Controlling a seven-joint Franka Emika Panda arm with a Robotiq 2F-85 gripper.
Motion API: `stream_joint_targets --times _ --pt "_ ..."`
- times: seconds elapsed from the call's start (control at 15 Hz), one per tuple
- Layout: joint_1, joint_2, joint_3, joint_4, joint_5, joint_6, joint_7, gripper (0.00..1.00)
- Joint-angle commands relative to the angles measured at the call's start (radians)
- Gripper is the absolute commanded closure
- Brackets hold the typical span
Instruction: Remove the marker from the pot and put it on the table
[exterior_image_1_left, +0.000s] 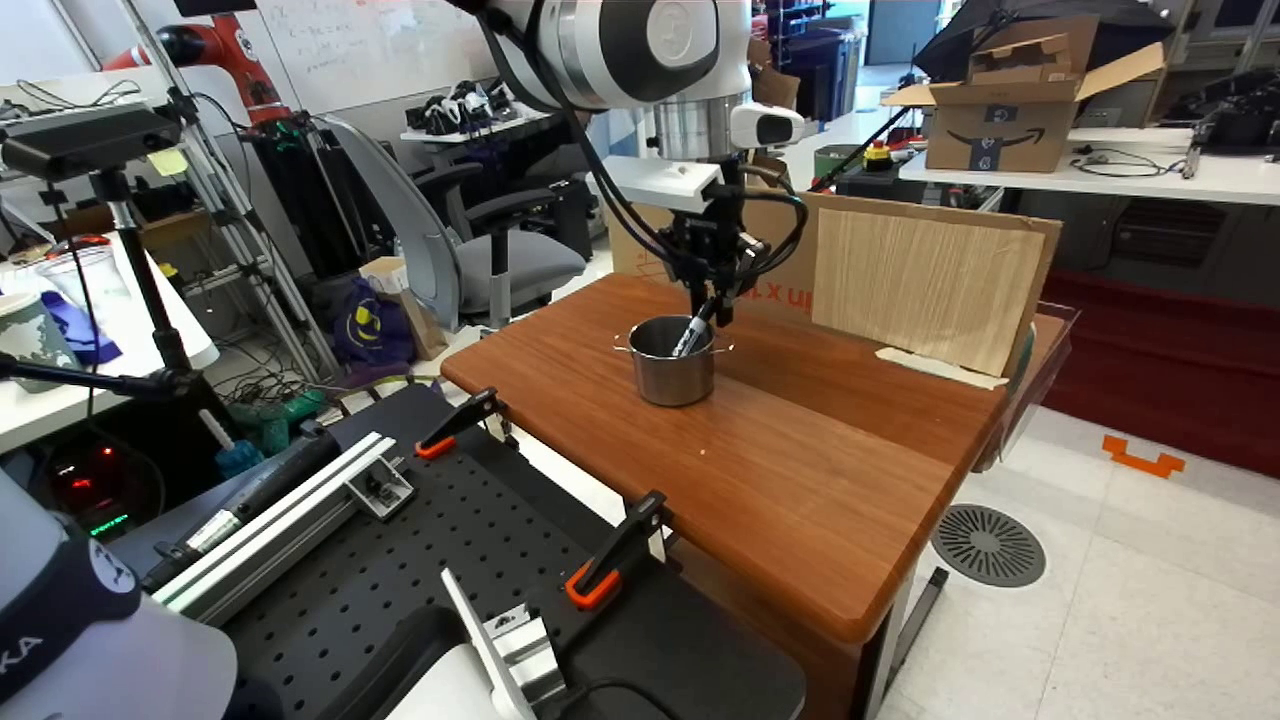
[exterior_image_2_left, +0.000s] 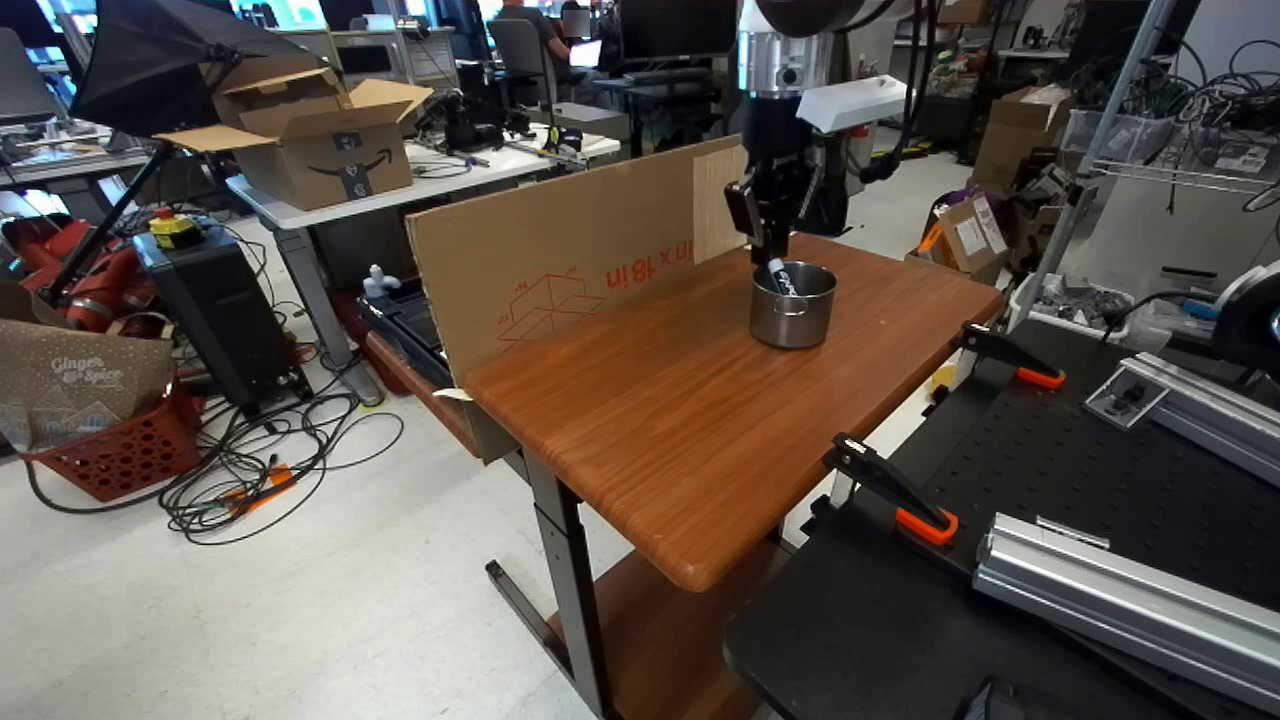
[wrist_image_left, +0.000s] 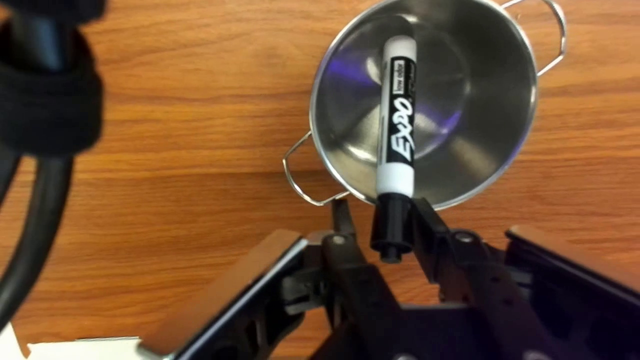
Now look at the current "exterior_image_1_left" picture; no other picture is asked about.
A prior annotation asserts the black clamp with orange handle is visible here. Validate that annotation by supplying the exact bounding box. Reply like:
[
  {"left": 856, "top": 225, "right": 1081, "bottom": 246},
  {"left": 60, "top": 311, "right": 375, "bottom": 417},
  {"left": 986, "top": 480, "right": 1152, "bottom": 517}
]
[
  {"left": 412, "top": 389, "right": 516, "bottom": 467},
  {"left": 561, "top": 487, "right": 675, "bottom": 615}
]

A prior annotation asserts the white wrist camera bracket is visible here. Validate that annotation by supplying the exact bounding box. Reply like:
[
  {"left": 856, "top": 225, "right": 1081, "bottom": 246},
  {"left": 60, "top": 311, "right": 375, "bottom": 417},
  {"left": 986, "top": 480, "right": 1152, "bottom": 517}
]
[{"left": 605, "top": 157, "right": 732, "bottom": 214}]

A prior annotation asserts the aluminium extrusion rail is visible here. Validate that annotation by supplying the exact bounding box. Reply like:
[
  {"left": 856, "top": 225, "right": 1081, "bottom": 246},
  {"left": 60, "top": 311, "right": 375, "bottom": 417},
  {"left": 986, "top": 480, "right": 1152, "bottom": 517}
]
[
  {"left": 430, "top": 564, "right": 570, "bottom": 720},
  {"left": 145, "top": 428, "right": 415, "bottom": 629}
]

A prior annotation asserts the purple bag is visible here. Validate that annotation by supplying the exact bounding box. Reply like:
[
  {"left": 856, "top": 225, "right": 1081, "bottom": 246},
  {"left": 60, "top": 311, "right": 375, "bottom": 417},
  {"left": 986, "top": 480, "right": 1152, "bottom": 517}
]
[{"left": 323, "top": 274, "right": 423, "bottom": 378}]

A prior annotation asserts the blue cloth item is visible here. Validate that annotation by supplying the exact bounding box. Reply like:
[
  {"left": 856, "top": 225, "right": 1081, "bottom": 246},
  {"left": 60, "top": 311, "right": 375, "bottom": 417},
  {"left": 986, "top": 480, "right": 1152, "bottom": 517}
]
[{"left": 35, "top": 289, "right": 125, "bottom": 372}]

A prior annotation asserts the black tripod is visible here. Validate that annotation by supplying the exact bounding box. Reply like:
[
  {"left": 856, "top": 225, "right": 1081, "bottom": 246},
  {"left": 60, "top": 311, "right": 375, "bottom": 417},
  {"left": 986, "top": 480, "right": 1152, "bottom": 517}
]
[{"left": 0, "top": 163, "right": 242, "bottom": 445}]

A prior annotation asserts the open Amazon cardboard box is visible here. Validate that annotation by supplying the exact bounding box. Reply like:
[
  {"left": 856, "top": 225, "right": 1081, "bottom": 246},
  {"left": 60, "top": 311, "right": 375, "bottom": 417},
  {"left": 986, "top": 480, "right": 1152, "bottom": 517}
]
[{"left": 879, "top": 13, "right": 1170, "bottom": 175}]

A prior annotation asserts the small pale wood strip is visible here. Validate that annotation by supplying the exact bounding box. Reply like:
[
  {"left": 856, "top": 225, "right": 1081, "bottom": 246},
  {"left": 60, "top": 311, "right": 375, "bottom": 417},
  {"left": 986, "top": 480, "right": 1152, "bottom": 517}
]
[{"left": 872, "top": 345, "right": 1011, "bottom": 398}]

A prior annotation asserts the grey office chair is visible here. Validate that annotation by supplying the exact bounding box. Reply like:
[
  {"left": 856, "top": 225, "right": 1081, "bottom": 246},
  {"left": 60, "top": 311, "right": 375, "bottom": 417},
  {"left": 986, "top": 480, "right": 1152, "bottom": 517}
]
[{"left": 316, "top": 115, "right": 591, "bottom": 331}]

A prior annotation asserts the pale corrugated board panel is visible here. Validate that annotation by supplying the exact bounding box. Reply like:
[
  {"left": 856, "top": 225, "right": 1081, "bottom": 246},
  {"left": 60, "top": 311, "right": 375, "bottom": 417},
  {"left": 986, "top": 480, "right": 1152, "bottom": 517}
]
[{"left": 806, "top": 201, "right": 1051, "bottom": 380}]

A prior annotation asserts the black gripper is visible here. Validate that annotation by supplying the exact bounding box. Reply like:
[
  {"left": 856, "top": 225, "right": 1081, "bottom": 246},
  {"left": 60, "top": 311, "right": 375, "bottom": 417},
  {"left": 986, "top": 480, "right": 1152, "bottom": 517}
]
[{"left": 659, "top": 195, "right": 752, "bottom": 331}]

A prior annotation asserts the black bag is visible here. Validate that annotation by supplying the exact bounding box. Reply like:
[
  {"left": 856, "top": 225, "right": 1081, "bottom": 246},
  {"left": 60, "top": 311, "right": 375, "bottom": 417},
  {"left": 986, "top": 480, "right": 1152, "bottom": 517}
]
[{"left": 1192, "top": 73, "right": 1280, "bottom": 157}]

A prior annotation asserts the black perforated breadboard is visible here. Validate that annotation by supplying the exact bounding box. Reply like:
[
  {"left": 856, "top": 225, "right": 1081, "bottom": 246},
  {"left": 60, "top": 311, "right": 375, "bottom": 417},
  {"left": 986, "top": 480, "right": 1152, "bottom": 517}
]
[{"left": 104, "top": 385, "right": 810, "bottom": 720}]

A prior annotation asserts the steel pot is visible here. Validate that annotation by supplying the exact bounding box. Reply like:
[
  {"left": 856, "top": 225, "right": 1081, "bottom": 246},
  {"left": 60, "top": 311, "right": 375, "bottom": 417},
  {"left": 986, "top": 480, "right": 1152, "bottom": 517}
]
[{"left": 613, "top": 311, "right": 736, "bottom": 412}]

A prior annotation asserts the black controller box with lights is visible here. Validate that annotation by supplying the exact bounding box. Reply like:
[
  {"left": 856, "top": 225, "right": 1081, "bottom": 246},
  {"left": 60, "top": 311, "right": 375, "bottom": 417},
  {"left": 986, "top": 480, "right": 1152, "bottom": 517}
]
[{"left": 22, "top": 432, "right": 173, "bottom": 536}]

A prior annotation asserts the red machine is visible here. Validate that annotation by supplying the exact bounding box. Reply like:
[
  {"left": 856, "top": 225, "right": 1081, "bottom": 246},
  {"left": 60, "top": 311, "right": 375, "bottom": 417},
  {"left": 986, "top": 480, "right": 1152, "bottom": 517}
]
[{"left": 155, "top": 13, "right": 293, "bottom": 125}]

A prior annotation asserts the white table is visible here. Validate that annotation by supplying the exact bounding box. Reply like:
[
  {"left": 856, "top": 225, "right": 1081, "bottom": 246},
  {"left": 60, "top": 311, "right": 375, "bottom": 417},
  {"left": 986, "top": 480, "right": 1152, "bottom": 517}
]
[{"left": 894, "top": 125, "right": 1280, "bottom": 214}]

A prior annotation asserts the black table leg frame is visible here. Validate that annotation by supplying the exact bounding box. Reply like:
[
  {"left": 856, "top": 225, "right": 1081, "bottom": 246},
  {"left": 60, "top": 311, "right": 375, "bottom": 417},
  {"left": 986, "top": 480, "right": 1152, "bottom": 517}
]
[{"left": 862, "top": 564, "right": 953, "bottom": 720}]

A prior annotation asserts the black equipment pile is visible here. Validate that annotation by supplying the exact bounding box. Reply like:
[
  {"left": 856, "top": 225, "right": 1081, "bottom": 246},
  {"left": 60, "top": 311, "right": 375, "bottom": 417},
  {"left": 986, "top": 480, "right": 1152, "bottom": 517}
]
[{"left": 404, "top": 78, "right": 516, "bottom": 137}]

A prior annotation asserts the white marker with black cap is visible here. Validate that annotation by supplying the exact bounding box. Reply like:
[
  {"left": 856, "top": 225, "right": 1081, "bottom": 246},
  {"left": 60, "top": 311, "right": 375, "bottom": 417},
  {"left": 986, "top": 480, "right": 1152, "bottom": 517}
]
[{"left": 667, "top": 308, "right": 713, "bottom": 361}]

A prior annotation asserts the white desk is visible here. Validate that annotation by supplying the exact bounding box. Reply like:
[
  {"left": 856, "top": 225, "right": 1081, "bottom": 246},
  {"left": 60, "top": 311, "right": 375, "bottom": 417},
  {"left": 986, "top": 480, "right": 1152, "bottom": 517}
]
[{"left": 0, "top": 231, "right": 223, "bottom": 456}]

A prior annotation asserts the round metal floor drain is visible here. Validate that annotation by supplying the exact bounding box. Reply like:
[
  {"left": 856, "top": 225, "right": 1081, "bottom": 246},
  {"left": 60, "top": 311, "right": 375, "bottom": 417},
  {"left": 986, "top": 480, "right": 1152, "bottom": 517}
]
[{"left": 927, "top": 502, "right": 1051, "bottom": 592}]

